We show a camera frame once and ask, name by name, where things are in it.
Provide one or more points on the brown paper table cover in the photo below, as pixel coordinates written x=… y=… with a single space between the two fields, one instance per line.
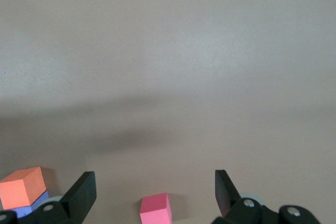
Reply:
x=170 y=51

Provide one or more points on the red foam cube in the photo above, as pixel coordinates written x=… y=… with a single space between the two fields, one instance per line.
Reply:
x=155 y=211

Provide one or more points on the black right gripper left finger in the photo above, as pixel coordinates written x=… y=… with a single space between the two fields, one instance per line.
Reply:
x=78 y=200

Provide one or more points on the orange foam cube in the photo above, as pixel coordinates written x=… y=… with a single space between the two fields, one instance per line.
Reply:
x=18 y=190

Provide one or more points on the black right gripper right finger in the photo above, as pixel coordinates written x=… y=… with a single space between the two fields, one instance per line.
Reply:
x=228 y=203

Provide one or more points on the purple foam cube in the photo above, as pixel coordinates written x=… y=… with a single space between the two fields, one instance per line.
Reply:
x=29 y=209

